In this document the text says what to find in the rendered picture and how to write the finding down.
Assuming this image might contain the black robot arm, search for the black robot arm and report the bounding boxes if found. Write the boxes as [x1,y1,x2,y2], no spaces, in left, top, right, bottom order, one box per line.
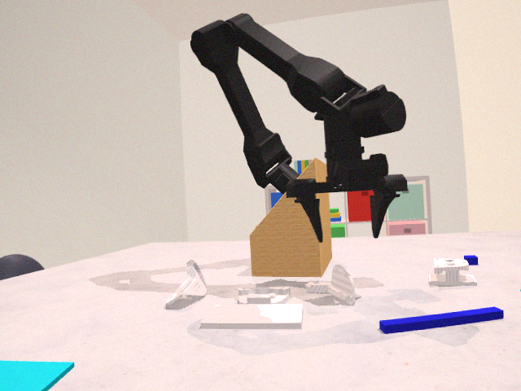
[190,13,406,195]

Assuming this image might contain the white housing plate with two holes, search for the white housing plate with two holes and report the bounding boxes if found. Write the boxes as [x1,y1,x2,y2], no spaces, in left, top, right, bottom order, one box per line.
[433,258,469,275]

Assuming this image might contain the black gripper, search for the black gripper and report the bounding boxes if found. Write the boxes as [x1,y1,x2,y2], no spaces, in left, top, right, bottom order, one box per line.
[286,140,408,243]

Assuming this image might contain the cyan flat plate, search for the cyan flat plate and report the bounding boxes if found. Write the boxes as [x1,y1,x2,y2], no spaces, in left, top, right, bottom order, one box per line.
[0,360,75,391]

